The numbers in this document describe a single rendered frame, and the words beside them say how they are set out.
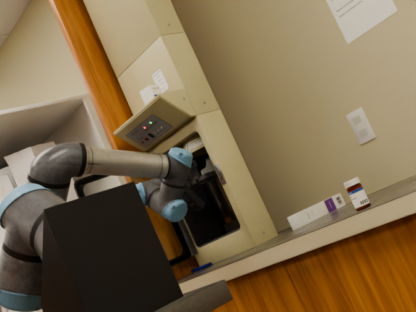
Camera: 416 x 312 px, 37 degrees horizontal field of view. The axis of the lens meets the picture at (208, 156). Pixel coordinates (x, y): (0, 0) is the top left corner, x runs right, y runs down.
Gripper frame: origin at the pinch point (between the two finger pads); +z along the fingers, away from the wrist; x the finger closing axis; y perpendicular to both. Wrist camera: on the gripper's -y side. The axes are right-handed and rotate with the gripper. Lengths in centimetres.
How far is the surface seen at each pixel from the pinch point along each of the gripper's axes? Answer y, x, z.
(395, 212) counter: -30, -88, -39
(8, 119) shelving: 74, 112, -9
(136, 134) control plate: 24.4, 10.6, -16.5
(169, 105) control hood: 24.9, -12.8, -16.9
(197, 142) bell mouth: 12.4, -4.5, -5.1
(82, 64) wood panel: 59, 23, -17
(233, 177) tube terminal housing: -4.5, -13.8, -5.5
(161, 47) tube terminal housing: 45.8, -11.4, -8.8
